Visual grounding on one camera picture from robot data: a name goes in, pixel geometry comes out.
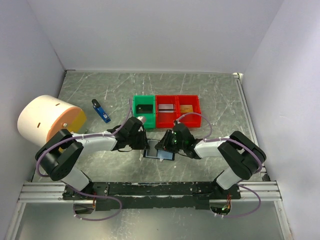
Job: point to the green bin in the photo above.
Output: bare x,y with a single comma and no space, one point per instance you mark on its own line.
145,99

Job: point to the black leather card holder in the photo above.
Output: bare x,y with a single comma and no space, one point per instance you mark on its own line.
153,153

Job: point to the red bin left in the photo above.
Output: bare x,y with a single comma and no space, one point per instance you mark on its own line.
166,120

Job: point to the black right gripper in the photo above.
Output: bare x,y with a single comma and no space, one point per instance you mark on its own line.
164,143

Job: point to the aluminium rail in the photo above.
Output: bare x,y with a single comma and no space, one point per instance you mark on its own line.
50,192

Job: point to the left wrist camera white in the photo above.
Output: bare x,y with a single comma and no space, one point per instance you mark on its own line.
143,119

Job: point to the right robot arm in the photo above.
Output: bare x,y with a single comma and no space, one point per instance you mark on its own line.
244,158

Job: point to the blue and black tool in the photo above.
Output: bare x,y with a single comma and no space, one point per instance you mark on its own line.
100,111

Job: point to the black card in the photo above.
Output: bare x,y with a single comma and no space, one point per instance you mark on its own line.
144,109

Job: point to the gold VIP card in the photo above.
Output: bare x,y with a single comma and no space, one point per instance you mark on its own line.
186,108

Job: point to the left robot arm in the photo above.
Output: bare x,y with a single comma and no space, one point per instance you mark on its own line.
60,154

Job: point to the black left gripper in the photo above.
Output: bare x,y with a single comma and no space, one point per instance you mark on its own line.
142,144

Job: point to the white and orange cylinder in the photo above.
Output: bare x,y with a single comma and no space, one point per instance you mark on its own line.
44,116

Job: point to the red bin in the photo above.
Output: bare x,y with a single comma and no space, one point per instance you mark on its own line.
166,120
193,120

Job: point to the red bin right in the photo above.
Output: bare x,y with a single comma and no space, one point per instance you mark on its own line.
193,120

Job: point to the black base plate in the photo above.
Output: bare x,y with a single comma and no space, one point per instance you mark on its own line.
149,195

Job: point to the silver VIP card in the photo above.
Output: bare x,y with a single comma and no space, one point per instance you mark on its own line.
166,108

